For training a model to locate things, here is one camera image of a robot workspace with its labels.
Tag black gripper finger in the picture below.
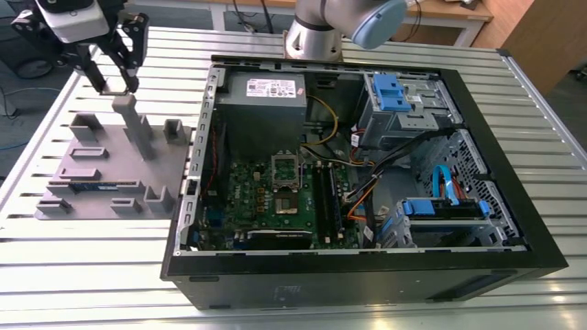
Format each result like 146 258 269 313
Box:
107 12 151 94
11 10 110 94

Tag CPU socket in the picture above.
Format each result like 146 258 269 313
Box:
274 190 301 215

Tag black mesh waste bin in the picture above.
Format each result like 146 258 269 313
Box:
0 37 55 80

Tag grey plastic parts rack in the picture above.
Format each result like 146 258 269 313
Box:
34 94 197 223

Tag grey power supply unit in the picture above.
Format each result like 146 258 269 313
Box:
214 70 309 159

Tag RAM stick blue label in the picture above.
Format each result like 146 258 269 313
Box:
68 184 122 193

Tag metal socket cover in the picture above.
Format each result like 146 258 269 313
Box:
270 150 305 190

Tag green motherboard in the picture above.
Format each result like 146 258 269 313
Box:
197 147 363 250

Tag blue expansion slot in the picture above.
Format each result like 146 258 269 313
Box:
205 208 227 230

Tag blue plastic drive latch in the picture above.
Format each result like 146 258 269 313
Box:
374 74 413 111

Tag black RAM slot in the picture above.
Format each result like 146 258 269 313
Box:
313 162 333 243
325 162 346 241

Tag metal optical drive cage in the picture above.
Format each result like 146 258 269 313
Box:
357 71 465 149

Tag black graphics card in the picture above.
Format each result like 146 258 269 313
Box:
246 229 313 250

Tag wooden desk white legs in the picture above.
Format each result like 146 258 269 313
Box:
406 0 495 49

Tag hard disk in blue carrier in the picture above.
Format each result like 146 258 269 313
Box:
401 198 490 221

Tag black PC case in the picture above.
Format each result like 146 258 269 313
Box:
159 54 570 312

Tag metal disk bay cage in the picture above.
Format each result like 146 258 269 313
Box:
375 197 525 248

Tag wooden cabinet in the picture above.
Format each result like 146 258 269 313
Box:
471 0 587 97

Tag yellow wire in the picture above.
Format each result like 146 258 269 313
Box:
306 95 339 147

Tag black cable bundle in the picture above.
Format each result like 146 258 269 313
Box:
342 127 459 204

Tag orange wire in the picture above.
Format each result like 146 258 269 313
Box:
346 187 382 221

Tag blue flat data wire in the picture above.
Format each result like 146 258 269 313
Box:
433 164 459 207

